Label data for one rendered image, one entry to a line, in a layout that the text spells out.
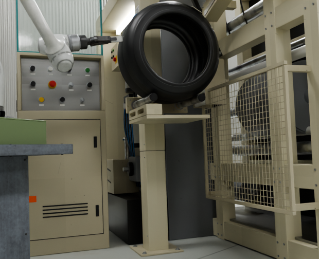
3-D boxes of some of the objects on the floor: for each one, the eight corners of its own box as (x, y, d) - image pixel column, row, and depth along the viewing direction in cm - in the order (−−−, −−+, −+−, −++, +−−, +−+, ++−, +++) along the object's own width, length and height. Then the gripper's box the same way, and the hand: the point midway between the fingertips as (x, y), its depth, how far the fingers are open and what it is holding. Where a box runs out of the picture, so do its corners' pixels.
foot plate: (129, 247, 267) (129, 244, 267) (168, 243, 276) (168, 240, 276) (141, 257, 242) (141, 253, 242) (183, 252, 251) (183, 247, 251)
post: (142, 248, 263) (128, -129, 278) (162, 246, 267) (147, -125, 282) (148, 253, 250) (134, -143, 266) (169, 251, 255) (154, -138, 270)
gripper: (79, 32, 212) (124, 28, 220) (76, 38, 225) (118, 35, 233) (82, 46, 212) (126, 42, 220) (78, 52, 224) (120, 48, 232)
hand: (116, 39), depth 225 cm, fingers closed
